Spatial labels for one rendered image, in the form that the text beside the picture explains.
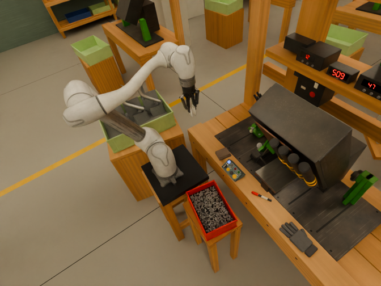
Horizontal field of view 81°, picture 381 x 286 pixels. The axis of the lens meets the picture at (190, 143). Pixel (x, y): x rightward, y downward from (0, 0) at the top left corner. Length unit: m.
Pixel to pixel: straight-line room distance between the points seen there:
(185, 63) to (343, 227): 1.24
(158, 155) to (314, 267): 1.05
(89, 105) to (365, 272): 1.57
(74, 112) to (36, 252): 2.07
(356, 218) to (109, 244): 2.10
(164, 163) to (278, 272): 1.42
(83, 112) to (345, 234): 1.50
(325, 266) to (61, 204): 2.65
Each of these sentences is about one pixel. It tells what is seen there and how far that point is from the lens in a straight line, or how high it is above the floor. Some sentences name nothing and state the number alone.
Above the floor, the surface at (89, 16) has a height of 0.27.
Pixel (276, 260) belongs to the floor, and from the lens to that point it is 2.36.
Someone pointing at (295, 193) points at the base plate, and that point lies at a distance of 1.60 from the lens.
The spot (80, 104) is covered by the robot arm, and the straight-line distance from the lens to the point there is 1.17.
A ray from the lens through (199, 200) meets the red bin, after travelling 1.54.
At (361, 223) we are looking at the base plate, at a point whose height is 0.90.
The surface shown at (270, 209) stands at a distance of 1.52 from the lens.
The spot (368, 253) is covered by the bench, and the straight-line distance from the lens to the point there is 1.61.
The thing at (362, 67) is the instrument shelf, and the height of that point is 1.54.
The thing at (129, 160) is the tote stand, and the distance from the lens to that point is 2.11.
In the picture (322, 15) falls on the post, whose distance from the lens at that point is 1.43.
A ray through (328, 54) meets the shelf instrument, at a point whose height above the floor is 1.62.
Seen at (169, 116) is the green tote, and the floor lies 0.93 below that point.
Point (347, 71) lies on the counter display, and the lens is 1.33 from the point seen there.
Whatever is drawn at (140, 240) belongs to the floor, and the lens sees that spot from 2.50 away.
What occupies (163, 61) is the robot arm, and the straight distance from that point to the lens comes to 1.32.
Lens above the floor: 2.26
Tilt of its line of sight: 49 degrees down
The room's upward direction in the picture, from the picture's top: 11 degrees counter-clockwise
